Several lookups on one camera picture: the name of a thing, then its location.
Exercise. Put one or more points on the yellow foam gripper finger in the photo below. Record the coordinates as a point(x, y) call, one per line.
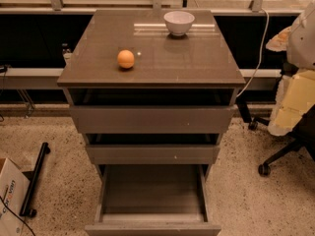
point(279, 42)
point(295, 97)

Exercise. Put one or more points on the orange fruit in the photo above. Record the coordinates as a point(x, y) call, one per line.
point(125, 59)

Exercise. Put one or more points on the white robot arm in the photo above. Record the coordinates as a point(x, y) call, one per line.
point(300, 50)

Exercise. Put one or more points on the grey drawer cabinet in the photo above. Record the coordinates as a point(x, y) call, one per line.
point(200, 59)

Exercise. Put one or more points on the bottom grey drawer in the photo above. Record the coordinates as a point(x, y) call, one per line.
point(153, 200)

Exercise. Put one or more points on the grey drawer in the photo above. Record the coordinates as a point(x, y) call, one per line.
point(153, 200)
point(153, 148)
point(152, 111)

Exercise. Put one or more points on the top grey drawer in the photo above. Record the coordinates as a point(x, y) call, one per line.
point(152, 111)

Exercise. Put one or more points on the middle grey drawer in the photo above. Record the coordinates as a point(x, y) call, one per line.
point(153, 148)

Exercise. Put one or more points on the white ceramic bowl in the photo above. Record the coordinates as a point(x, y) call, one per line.
point(178, 22)

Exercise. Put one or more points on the small clear bottle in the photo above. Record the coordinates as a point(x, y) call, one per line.
point(66, 52)

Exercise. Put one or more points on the black metal bar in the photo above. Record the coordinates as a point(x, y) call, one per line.
point(26, 210)

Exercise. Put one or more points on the white cardboard box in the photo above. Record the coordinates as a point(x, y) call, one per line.
point(13, 187)

